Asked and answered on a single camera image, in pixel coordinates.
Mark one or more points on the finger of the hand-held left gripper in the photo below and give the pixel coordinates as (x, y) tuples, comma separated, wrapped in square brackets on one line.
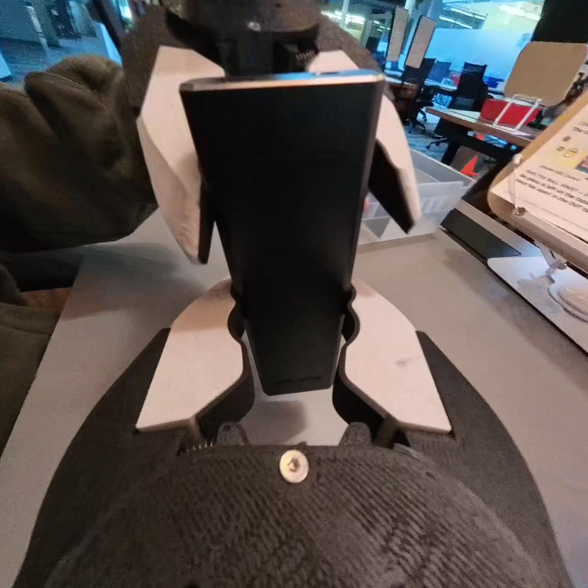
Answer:
[(165, 147), (399, 156)]

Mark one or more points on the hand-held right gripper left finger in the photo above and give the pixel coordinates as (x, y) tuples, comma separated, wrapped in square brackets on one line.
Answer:
[(193, 367)]

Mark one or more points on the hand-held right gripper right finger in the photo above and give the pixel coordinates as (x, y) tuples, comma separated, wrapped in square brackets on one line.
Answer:
[(390, 363)]

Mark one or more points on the black USB hub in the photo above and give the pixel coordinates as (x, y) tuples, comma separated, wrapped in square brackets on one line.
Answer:
[(285, 206)]

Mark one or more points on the person's left forearm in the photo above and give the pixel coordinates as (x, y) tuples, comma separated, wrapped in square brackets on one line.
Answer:
[(69, 151)]

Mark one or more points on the wooden desk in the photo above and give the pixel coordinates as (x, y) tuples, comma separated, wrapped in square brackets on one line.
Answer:
[(464, 118)]

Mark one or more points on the translucent white storage crate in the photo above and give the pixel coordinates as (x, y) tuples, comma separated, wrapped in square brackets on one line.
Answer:
[(427, 197)]

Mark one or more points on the black office chair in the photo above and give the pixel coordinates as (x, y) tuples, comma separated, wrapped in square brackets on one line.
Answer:
[(420, 92), (473, 85)]

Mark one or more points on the orange traffic cone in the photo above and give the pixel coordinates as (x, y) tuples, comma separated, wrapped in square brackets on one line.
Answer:
[(469, 166)]

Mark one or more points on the red box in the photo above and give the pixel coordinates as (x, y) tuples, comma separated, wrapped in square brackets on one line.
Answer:
[(494, 110)]

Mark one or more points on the black flat plate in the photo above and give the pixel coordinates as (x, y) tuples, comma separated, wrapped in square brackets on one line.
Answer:
[(477, 234)]

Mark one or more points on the beige divider panel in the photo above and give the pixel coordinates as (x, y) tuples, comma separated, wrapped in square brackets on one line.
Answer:
[(397, 34), (420, 43)]

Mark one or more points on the cardboard board with paper stack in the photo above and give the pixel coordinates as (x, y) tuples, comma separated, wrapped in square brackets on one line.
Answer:
[(551, 183)]

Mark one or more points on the tan board on clear stand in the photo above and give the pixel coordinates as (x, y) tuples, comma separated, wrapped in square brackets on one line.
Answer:
[(537, 69)]

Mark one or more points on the person's olive jacket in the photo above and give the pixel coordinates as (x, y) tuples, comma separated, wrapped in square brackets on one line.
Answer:
[(23, 358)]

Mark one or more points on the clear acrylic stand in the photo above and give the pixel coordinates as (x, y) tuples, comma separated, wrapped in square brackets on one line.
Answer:
[(558, 268)]

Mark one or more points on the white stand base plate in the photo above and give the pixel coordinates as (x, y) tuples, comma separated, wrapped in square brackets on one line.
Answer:
[(523, 280)]

